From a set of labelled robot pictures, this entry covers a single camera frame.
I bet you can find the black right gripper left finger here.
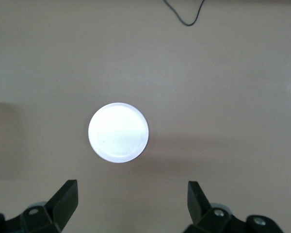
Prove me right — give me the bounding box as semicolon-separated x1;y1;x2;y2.
0;179;78;233

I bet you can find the pink round plate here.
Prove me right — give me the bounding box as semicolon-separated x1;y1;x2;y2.
88;102;150;164

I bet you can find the thin black looped cable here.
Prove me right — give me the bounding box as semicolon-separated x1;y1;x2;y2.
163;0;206;26

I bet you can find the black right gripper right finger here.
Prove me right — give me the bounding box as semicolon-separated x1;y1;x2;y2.
187;181;286;233

